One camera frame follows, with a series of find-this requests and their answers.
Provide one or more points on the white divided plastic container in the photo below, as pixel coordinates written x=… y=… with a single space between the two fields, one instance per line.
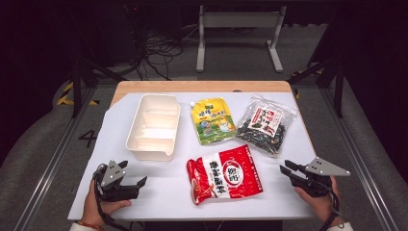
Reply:
x=154 y=128

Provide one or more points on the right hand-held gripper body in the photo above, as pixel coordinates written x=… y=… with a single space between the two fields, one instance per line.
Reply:
x=320 y=168

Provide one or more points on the clear bag of dried seaweed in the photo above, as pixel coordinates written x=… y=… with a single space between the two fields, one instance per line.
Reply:
x=266 y=128

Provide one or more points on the red white seasoning packet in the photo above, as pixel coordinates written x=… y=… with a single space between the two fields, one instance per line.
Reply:
x=231 y=176

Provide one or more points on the yellow green spout pouch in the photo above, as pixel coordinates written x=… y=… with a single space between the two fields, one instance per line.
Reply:
x=211 y=122

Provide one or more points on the person's right hand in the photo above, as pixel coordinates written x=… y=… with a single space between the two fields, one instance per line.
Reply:
x=325 y=208

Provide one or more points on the grey metal table frame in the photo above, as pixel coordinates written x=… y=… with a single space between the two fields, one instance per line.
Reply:
x=240 y=19

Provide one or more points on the person's right white sleeve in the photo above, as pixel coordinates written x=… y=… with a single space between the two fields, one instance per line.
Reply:
x=343 y=227

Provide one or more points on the person's left hand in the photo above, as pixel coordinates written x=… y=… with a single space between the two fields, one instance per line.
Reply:
x=93 y=210

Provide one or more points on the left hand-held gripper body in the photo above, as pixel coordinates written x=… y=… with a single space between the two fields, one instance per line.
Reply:
x=112 y=179

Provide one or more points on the yellow black hazard tape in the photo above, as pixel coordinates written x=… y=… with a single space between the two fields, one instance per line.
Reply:
x=65 y=93

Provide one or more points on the black stand legs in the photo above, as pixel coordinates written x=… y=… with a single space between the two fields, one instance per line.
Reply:
x=338 y=89
x=76 y=89

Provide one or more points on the metal floor rail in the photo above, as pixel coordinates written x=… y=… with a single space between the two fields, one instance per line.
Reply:
x=50 y=170
x=361 y=170

